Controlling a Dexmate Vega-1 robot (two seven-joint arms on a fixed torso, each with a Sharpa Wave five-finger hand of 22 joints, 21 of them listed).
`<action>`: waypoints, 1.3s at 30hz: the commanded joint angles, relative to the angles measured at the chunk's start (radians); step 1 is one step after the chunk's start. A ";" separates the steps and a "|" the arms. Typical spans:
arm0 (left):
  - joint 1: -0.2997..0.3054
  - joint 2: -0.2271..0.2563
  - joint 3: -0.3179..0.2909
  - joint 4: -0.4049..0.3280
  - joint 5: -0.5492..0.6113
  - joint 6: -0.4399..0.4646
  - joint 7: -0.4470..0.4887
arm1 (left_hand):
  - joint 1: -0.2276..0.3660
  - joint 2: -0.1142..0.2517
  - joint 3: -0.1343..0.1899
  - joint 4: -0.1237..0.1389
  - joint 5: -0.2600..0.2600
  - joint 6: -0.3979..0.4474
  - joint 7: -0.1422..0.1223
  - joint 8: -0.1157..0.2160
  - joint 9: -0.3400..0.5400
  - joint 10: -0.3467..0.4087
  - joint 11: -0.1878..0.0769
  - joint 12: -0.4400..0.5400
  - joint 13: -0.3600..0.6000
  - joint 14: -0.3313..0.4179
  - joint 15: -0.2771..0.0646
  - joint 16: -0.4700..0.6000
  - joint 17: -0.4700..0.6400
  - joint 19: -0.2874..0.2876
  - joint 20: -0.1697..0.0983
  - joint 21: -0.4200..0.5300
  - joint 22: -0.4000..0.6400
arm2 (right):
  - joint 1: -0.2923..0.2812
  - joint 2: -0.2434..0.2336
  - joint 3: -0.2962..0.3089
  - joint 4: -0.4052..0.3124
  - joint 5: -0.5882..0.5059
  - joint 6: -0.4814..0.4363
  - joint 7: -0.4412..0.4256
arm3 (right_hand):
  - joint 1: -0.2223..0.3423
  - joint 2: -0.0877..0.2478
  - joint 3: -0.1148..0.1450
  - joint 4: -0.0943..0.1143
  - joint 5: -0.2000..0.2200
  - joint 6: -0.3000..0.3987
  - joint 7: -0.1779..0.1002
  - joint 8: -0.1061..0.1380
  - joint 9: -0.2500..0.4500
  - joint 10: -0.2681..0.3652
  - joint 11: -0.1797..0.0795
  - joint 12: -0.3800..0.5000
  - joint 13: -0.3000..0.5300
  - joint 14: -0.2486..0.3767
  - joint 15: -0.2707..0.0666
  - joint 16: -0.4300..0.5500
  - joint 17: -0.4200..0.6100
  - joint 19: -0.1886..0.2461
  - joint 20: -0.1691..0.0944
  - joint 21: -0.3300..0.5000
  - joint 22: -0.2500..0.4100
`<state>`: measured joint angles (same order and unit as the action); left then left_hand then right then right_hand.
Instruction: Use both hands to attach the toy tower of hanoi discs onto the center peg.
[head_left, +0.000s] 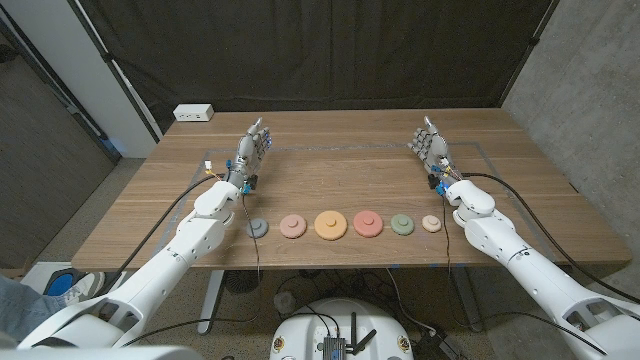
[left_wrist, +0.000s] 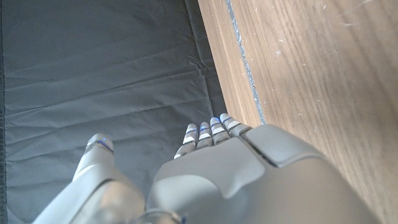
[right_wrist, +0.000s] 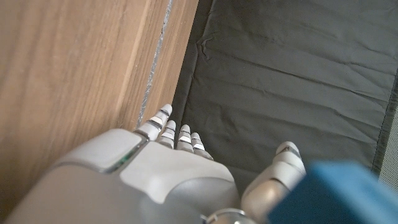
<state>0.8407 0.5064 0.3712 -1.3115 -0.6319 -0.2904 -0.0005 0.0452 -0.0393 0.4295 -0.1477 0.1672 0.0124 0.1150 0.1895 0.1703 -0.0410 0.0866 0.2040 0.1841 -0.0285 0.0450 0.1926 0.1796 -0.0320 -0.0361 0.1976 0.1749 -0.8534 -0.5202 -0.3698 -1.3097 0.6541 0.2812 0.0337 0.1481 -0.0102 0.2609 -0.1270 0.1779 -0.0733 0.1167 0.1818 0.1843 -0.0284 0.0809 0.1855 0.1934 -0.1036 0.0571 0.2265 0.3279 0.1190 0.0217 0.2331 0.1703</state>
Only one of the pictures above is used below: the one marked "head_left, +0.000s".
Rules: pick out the green toy disc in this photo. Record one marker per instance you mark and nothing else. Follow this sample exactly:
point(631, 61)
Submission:
point(402, 224)

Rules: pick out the grey tape outline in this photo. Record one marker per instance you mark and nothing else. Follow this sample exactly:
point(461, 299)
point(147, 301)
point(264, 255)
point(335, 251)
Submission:
point(350, 146)

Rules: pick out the person's leg in blue jeans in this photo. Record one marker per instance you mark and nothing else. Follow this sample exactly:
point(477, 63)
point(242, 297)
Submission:
point(25, 305)

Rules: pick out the orange toy disc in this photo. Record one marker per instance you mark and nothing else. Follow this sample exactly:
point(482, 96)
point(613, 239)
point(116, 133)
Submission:
point(330, 225)

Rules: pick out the small black floor fan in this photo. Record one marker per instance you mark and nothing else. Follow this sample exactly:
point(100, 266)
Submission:
point(240, 281)

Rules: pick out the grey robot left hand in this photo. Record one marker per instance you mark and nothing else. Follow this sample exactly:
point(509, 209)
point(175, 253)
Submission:
point(247, 155)

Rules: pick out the grey and white shoe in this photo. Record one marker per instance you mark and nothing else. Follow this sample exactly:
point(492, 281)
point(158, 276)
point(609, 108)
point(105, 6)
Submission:
point(82, 287)

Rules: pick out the white floor platform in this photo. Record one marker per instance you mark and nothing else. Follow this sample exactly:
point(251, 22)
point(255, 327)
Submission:
point(37, 275)

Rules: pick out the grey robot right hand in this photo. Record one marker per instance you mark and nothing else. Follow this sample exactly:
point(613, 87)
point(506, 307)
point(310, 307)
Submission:
point(436, 152)

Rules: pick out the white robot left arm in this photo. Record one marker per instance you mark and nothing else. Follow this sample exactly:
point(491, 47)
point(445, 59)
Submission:
point(165, 260)

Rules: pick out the round grey floor object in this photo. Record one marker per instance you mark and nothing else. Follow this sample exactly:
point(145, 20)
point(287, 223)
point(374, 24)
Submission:
point(285, 302)

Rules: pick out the blue foot pedal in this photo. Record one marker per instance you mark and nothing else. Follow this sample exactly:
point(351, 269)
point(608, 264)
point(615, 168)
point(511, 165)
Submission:
point(59, 285)

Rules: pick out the grey router with black antennas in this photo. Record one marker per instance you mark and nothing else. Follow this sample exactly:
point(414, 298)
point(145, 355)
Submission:
point(334, 347)

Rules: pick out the white table leg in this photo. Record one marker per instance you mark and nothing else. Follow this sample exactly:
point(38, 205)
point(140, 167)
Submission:
point(210, 305)

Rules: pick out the small beige toy disc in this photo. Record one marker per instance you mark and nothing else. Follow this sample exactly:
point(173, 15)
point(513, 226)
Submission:
point(431, 223)

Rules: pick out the coral red toy disc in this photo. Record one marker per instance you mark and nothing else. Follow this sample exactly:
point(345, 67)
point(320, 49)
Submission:
point(368, 223)

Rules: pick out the black power adapter box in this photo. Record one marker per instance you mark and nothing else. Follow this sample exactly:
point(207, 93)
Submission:
point(435, 346)

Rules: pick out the dusty pink toy disc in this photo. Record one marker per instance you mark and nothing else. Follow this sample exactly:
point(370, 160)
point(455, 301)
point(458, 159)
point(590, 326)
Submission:
point(293, 226)

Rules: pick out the grey table leg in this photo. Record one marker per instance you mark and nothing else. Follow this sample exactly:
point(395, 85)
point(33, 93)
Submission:
point(467, 305)

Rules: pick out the black backdrop stand pole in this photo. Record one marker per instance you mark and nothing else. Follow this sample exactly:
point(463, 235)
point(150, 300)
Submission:
point(534, 40)
point(107, 57)

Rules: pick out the white power strip box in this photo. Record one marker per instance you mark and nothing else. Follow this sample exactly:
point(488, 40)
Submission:
point(193, 112)

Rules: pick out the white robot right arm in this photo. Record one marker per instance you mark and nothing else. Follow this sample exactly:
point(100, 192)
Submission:
point(525, 270)

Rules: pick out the grey toy disc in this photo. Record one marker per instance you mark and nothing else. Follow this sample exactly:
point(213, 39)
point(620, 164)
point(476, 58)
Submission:
point(260, 229)

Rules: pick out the white robot torso edge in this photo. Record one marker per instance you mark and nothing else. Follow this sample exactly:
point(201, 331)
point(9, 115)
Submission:
point(100, 355)

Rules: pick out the black backdrop curtain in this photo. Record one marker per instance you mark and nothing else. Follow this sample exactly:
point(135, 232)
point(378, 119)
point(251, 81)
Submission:
point(320, 50)

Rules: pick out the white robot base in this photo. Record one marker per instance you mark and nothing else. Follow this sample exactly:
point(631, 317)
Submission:
point(310, 330)

